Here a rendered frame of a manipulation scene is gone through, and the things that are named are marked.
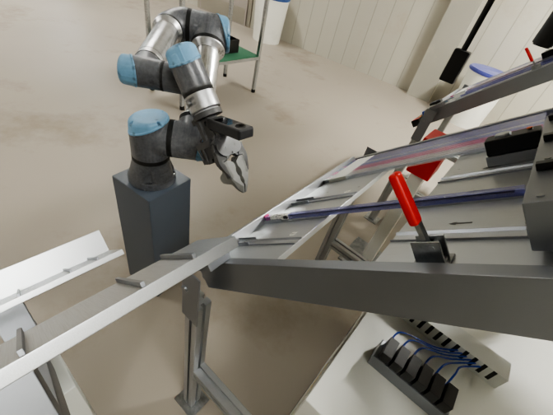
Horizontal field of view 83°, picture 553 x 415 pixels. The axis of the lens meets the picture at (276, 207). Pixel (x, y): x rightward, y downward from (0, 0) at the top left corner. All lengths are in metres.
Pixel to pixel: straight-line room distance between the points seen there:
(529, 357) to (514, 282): 0.71
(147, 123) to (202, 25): 0.41
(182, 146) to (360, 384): 0.76
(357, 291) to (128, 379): 1.07
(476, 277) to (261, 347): 1.14
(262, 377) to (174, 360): 0.34
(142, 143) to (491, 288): 0.90
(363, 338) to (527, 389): 0.37
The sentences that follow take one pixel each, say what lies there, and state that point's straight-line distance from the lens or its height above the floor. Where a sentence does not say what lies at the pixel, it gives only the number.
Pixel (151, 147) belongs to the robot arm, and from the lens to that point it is 1.01.
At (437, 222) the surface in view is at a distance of 0.48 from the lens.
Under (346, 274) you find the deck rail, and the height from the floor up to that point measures 0.96.
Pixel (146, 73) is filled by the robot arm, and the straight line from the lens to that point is 0.90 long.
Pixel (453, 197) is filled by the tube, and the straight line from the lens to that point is 0.53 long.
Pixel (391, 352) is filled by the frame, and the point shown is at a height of 0.68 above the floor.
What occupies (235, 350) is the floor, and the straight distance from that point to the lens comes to 1.37.
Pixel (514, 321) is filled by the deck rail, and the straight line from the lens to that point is 0.36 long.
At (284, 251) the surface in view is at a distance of 0.55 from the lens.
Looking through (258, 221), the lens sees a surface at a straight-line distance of 0.75.
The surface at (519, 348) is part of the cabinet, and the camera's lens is 1.03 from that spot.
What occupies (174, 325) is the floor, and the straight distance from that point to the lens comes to 1.41.
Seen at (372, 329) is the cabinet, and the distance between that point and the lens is 0.80.
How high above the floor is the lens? 1.25
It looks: 41 degrees down
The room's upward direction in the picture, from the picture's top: 15 degrees clockwise
